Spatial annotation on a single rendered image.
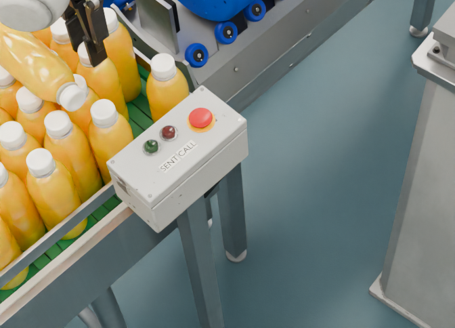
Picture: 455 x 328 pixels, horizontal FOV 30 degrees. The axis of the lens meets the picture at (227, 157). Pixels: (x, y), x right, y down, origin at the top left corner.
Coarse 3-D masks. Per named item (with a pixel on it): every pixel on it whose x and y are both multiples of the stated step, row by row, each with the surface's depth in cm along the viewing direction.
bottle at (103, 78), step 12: (108, 60) 141; (84, 72) 140; (96, 72) 139; (108, 72) 141; (96, 84) 141; (108, 84) 142; (120, 84) 146; (108, 96) 144; (120, 96) 147; (120, 108) 149
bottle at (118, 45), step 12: (120, 24) 144; (120, 36) 144; (108, 48) 144; (120, 48) 145; (132, 48) 148; (120, 60) 146; (132, 60) 149; (120, 72) 149; (132, 72) 151; (132, 84) 153; (132, 96) 156
